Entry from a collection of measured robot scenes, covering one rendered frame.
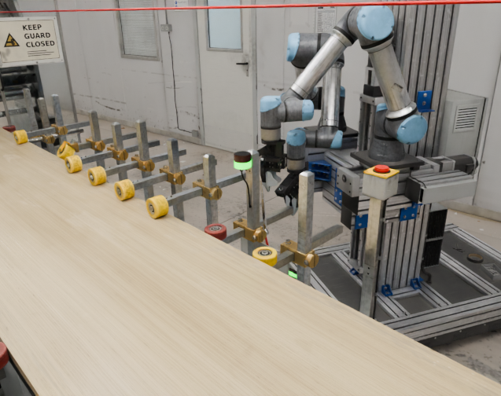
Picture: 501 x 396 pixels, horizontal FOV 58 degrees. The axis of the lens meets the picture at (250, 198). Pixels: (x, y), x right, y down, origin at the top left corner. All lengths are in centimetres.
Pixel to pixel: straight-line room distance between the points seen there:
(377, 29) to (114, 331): 124
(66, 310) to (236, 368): 51
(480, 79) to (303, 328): 306
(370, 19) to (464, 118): 86
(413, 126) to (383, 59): 27
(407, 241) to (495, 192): 174
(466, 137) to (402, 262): 71
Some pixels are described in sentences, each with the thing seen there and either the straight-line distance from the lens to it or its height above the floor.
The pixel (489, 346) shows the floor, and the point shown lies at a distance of 274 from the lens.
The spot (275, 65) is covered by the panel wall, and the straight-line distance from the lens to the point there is 486.
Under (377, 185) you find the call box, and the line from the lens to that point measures 126.
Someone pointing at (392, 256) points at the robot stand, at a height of 44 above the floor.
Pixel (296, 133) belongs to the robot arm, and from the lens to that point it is 179.
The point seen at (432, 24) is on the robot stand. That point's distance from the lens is 217.
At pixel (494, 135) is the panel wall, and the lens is 397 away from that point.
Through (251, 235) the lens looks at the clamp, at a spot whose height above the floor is 85.
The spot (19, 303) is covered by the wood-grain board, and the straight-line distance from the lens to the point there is 142.
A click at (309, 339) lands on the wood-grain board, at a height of 90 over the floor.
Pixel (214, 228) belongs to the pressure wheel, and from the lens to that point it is 162.
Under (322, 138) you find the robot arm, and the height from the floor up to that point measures 114.
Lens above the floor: 164
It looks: 23 degrees down
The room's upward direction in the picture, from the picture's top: 1 degrees counter-clockwise
